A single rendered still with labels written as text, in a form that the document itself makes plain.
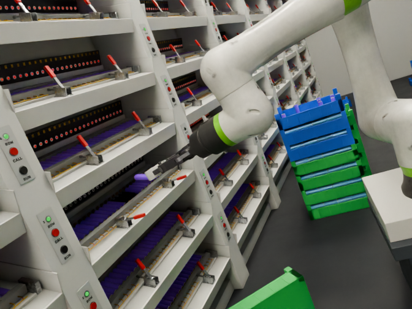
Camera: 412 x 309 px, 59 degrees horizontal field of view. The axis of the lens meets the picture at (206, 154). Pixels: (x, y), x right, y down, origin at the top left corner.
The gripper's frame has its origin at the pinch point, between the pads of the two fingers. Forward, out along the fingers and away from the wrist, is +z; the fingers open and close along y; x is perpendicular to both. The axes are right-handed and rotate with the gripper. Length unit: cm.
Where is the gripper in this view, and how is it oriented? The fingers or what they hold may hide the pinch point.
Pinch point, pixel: (157, 170)
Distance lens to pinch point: 109.7
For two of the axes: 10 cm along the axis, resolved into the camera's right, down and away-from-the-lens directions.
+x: 5.4, 8.4, 0.8
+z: -7.4, 4.2, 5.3
